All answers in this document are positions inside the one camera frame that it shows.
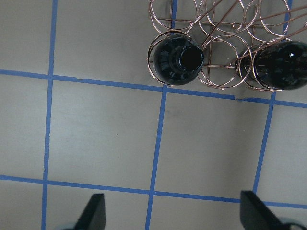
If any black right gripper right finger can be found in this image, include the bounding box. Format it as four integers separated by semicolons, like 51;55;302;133
240;191;282;230

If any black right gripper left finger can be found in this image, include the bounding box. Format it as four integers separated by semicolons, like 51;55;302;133
73;194;106;230

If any dark wine bottle outer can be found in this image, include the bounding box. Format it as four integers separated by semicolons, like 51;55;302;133
237;40;307;90

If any dark wine bottle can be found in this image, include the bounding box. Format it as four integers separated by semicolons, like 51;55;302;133
237;40;307;90
153;34;205;86

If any dark wine bottle middle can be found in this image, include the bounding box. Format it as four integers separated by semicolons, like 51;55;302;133
153;34;205;86

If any copper wire wine rack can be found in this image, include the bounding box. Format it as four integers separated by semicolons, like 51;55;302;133
147;0;307;92

